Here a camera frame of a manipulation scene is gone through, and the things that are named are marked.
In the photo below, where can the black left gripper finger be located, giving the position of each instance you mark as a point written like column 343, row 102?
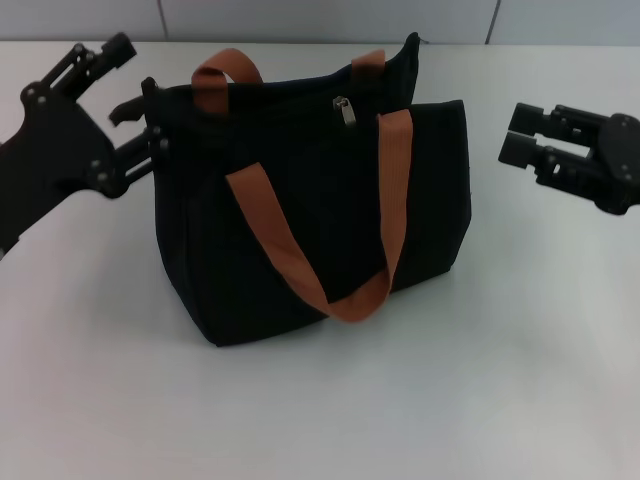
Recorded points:
column 95, row 62
column 142, row 155

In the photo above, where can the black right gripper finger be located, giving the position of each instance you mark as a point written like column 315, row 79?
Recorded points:
column 530, row 117
column 517, row 150

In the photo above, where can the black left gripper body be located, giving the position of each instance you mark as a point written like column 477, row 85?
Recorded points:
column 50, row 160

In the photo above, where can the silver metal zipper pull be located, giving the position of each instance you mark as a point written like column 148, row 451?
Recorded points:
column 346, row 112

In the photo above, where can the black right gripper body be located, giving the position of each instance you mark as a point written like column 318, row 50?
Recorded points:
column 620, row 160

